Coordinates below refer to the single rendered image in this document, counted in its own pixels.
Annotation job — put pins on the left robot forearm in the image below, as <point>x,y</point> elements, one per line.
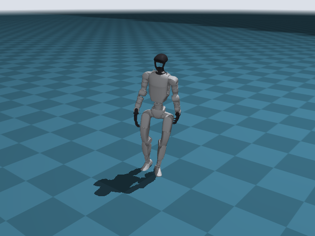
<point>177,106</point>

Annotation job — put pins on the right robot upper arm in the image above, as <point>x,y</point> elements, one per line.
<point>144,84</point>

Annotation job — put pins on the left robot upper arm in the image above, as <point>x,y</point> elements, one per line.
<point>173,81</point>

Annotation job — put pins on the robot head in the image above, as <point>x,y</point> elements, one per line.
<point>161,58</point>

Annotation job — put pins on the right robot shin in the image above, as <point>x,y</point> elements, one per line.
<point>146,151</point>

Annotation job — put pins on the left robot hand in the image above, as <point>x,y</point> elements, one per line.
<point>177,117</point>

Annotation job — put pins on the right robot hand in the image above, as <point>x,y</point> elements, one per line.
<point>135,117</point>

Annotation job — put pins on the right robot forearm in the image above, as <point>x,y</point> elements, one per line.
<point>138,102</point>

